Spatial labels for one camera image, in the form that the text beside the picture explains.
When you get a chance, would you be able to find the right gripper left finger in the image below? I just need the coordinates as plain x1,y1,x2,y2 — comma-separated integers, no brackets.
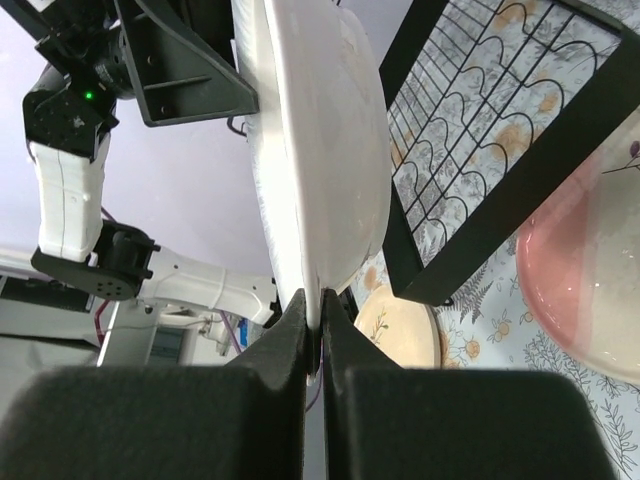
1,292,306,479

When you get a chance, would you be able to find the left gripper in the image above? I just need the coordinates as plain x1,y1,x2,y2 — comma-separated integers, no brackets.
1,0,259,127

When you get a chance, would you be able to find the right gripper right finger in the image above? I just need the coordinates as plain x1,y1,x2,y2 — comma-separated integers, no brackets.
322,290,614,479

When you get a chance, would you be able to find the cream green plate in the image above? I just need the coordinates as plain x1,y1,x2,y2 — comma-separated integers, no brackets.
355,285,441,369

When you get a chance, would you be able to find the white bowl plate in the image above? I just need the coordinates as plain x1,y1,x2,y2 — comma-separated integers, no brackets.
231,1,391,376

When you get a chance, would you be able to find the black wire dish rack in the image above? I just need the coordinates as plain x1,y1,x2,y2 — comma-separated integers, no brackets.
380,1,639,305

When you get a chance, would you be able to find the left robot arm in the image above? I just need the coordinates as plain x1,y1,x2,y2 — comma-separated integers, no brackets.
2,1,280,325

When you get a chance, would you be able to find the pink cream plate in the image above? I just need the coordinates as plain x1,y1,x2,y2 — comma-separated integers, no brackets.
516,111,639,384

